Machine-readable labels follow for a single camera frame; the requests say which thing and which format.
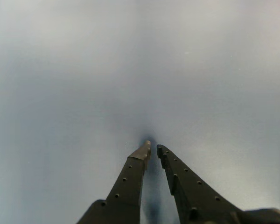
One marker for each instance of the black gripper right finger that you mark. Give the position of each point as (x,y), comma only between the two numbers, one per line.
(193,196)

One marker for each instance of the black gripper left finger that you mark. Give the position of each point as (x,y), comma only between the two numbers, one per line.
(123,191)

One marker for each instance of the dark blue table mat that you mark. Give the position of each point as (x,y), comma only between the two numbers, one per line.
(84,93)

